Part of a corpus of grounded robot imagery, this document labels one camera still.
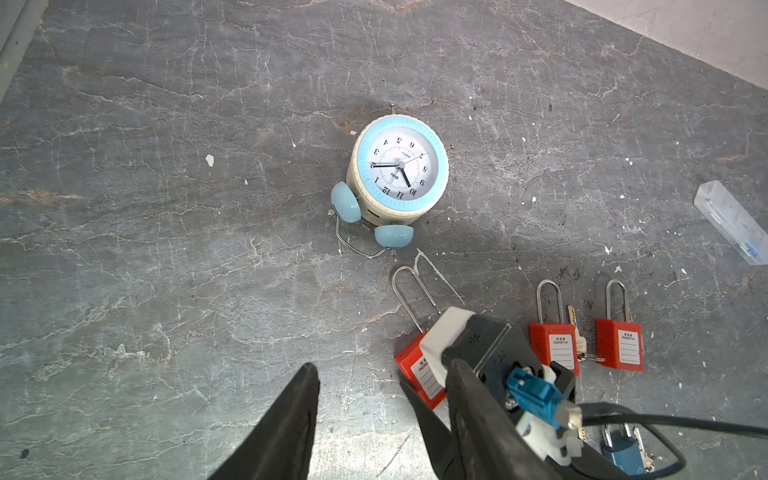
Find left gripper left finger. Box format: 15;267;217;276
210;363;320;480

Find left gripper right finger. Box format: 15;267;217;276
446;359;560;479

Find red padlock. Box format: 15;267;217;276
391;265;446;410
529;279;601;376
595;279;644;372

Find silver allen key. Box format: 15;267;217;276
412;248;466;305

